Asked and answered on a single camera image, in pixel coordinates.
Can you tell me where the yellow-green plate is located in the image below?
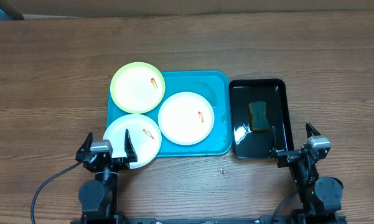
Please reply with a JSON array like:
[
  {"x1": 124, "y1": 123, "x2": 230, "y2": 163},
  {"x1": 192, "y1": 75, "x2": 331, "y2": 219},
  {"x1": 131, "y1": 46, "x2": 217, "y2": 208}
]
[{"x1": 110, "y1": 62, "x2": 166, "y2": 114}]

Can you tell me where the teal plastic tray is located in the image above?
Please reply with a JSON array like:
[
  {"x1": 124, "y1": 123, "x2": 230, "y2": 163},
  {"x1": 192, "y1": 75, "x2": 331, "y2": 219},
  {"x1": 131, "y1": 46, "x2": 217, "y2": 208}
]
[{"x1": 106, "y1": 70, "x2": 232, "y2": 157}]

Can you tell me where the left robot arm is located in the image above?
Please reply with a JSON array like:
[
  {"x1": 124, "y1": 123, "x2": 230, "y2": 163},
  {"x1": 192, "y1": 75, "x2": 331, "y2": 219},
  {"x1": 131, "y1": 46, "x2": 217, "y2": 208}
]
[{"x1": 75, "y1": 131, "x2": 138, "y2": 224}]

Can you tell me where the dark object top left corner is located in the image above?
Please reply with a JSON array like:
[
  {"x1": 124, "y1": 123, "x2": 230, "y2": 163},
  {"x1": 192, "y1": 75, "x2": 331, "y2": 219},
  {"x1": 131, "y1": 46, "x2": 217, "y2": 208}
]
[{"x1": 0, "y1": 0, "x2": 24, "y2": 21}]

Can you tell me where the black water tray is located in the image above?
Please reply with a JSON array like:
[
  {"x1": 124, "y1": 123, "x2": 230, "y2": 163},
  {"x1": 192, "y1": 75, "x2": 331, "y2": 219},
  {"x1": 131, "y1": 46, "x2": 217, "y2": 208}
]
[{"x1": 229, "y1": 78, "x2": 294, "y2": 159}]

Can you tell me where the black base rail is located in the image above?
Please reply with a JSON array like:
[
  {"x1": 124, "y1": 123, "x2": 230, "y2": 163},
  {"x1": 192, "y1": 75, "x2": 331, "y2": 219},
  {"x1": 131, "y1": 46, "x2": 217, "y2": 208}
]
[{"x1": 70, "y1": 215, "x2": 348, "y2": 224}]

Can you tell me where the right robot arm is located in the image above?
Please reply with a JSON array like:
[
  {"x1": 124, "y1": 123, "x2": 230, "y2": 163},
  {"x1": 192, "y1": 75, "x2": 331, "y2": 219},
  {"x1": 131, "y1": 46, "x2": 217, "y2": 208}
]
[{"x1": 269, "y1": 122, "x2": 347, "y2": 224}]

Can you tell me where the white plate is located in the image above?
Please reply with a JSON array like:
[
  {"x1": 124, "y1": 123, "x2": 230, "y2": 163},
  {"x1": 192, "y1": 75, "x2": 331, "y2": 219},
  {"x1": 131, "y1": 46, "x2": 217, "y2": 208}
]
[
  {"x1": 158, "y1": 91, "x2": 215, "y2": 146},
  {"x1": 103, "y1": 114, "x2": 162, "y2": 169}
]

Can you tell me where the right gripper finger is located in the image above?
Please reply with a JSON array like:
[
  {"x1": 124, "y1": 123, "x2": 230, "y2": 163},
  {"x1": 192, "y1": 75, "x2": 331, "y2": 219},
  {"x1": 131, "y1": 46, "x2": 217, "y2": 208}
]
[
  {"x1": 269, "y1": 126, "x2": 278, "y2": 157},
  {"x1": 306, "y1": 122, "x2": 321, "y2": 138}
]

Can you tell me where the yellow green scrub sponge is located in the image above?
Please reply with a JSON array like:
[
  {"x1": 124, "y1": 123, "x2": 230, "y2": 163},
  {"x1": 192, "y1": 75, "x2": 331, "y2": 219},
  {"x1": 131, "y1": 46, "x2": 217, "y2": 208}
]
[{"x1": 248, "y1": 101, "x2": 269, "y2": 131}]

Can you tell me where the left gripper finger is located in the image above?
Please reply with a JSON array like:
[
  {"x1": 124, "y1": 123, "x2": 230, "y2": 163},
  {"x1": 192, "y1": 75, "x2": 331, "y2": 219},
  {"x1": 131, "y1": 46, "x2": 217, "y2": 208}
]
[
  {"x1": 75, "y1": 132, "x2": 93, "y2": 162},
  {"x1": 124, "y1": 129, "x2": 138, "y2": 162}
]

